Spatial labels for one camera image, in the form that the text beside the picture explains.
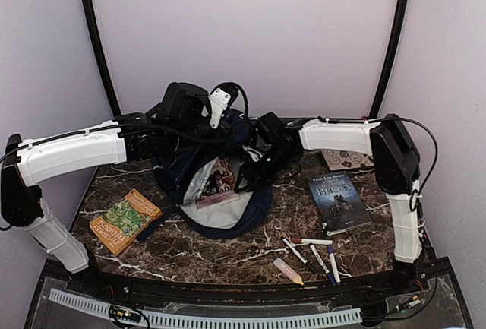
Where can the left black frame post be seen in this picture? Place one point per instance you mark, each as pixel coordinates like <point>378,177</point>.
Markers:
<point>100,56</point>

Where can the navy blue student backpack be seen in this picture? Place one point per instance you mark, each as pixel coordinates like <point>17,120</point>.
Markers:
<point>201,183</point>

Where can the Taming of the Shrew book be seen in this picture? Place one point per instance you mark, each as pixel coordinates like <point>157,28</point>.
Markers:
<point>220,185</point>

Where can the white slotted cable duct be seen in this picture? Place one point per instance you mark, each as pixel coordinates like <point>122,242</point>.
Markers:
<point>208,318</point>

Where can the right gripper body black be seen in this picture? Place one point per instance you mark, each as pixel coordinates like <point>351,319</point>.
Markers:
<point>266,173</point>

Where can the black frame post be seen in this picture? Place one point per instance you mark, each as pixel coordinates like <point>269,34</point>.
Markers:
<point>389,59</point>
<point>100,56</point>

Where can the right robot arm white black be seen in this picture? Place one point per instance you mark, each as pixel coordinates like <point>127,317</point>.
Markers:
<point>395,157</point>

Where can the blue cap white marker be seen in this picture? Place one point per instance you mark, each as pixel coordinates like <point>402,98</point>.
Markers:
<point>334,264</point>

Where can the red cap white marker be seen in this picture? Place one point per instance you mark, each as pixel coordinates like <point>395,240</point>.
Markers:
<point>312,241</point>

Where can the yellow tip highlighter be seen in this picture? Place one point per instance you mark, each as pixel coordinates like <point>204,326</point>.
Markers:
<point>288,271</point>

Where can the black front rail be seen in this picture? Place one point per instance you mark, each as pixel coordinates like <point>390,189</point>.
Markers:
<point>193,280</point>

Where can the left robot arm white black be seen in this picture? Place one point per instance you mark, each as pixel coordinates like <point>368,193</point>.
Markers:
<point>185,116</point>

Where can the black white marker middle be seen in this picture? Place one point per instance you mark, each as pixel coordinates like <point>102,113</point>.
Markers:
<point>319,258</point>

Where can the black cap white marker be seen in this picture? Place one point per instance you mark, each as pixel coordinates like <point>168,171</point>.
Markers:
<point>294,251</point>

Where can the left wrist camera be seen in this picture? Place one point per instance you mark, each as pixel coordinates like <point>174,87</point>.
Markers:
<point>222,97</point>

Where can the orange Treehouse book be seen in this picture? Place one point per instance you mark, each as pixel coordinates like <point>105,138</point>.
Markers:
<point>120,225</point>

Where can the right black frame post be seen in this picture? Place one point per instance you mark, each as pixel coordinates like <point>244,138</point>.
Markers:
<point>389,59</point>

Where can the Wuthering Heights blue book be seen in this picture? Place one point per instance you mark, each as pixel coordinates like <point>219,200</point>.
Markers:
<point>338,203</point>

